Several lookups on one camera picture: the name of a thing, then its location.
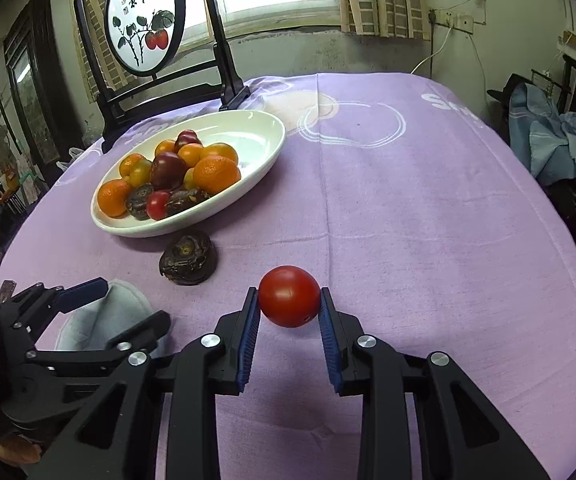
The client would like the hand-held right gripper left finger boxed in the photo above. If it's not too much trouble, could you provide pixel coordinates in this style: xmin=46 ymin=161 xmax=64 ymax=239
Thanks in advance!
xmin=27 ymin=287 xmax=261 ymax=480

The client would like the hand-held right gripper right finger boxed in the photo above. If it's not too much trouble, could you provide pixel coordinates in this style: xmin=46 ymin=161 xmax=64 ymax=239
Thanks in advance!
xmin=318 ymin=287 xmax=551 ymax=480

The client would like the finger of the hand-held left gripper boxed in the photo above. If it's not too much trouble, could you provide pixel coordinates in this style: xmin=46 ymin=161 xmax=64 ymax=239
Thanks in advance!
xmin=25 ymin=310 xmax=173 ymax=377
xmin=0 ymin=276 xmax=110 ymax=333

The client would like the large orange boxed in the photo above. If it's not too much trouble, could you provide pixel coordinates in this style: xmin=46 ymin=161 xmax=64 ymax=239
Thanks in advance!
xmin=193 ymin=156 xmax=242 ymax=196

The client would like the white oval plate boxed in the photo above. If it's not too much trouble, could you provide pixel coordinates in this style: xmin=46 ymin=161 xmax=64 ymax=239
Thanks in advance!
xmin=90 ymin=109 xmax=287 ymax=238

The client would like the person's left hand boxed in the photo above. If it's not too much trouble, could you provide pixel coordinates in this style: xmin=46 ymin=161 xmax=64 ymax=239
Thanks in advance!
xmin=0 ymin=432 xmax=44 ymax=465

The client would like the grey cloth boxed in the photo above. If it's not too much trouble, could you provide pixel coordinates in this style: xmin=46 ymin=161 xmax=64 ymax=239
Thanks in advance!
xmin=55 ymin=280 xmax=153 ymax=351

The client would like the white plastic bag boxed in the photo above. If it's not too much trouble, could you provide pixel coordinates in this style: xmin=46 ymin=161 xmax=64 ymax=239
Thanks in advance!
xmin=57 ymin=147 xmax=86 ymax=171

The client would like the purple printed blanket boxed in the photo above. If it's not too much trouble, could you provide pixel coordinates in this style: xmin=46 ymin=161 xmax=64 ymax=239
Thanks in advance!
xmin=0 ymin=72 xmax=576 ymax=480

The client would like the dark wooden cabinet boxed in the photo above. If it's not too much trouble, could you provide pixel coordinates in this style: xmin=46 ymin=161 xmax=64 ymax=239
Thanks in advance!
xmin=3 ymin=0 xmax=76 ymax=161

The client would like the checked beige curtain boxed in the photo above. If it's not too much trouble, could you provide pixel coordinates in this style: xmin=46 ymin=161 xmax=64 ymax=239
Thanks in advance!
xmin=338 ymin=0 xmax=431 ymax=41
xmin=70 ymin=0 xmax=134 ymax=91

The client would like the round painted screen black stand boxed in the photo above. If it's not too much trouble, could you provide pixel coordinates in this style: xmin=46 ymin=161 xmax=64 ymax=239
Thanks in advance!
xmin=73 ymin=0 xmax=251 ymax=153

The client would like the pile of blue clothes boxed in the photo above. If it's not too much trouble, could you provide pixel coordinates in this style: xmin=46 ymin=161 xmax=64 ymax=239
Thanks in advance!
xmin=510 ymin=82 xmax=576 ymax=181

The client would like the white power strip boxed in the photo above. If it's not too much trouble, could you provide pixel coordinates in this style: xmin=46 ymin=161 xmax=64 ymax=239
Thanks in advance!
xmin=428 ymin=8 xmax=474 ymax=31

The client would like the white cable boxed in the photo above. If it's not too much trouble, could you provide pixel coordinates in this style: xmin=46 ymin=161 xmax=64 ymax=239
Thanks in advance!
xmin=410 ymin=25 xmax=451 ymax=76

